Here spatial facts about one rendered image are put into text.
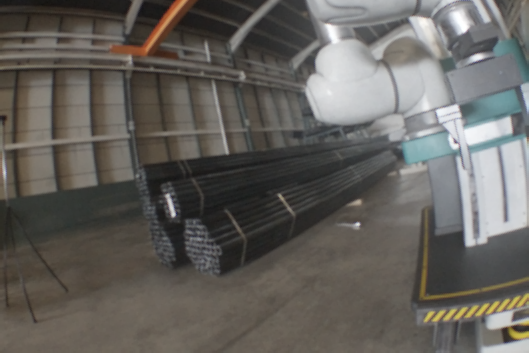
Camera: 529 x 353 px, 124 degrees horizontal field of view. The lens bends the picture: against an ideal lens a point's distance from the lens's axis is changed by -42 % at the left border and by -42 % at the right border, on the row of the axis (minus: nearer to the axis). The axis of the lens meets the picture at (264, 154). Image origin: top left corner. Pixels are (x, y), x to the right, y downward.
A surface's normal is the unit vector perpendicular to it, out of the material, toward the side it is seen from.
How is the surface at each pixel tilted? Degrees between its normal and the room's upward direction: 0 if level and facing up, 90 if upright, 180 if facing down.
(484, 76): 90
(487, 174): 90
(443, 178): 90
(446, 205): 90
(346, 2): 137
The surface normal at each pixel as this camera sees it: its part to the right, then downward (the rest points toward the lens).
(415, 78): -0.28, 0.01
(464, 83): -0.59, 0.07
